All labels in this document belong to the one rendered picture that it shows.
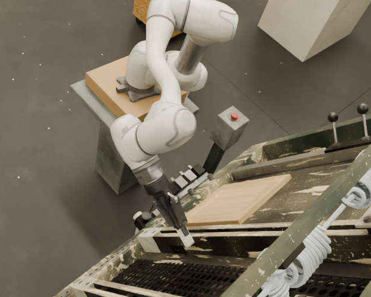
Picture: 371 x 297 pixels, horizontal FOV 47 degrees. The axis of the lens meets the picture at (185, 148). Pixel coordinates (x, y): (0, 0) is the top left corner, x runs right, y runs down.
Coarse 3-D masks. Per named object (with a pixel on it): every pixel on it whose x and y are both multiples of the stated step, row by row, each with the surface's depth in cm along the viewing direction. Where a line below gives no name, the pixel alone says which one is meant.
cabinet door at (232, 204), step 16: (288, 176) 159; (224, 192) 182; (240, 192) 170; (256, 192) 161; (272, 192) 153; (208, 208) 172; (224, 208) 162; (240, 208) 153; (256, 208) 148; (192, 224) 165; (208, 224) 157; (224, 224) 149; (240, 224) 143
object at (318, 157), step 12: (300, 156) 166; (312, 156) 159; (324, 156) 154; (336, 156) 151; (348, 156) 147; (240, 168) 196; (252, 168) 186; (264, 168) 180; (276, 168) 175; (288, 168) 170; (300, 168) 166
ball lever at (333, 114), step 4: (332, 112) 153; (328, 116) 153; (332, 116) 152; (336, 116) 152; (332, 120) 152; (336, 120) 152; (332, 124) 153; (336, 136) 152; (336, 140) 152; (332, 144) 152; (336, 144) 151
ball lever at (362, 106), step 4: (360, 104) 143; (364, 104) 142; (356, 108) 144; (360, 108) 142; (364, 108) 142; (368, 108) 142; (360, 112) 143; (364, 112) 142; (364, 116) 143; (364, 120) 142; (364, 124) 142; (364, 128) 142; (368, 136) 141; (364, 140) 142
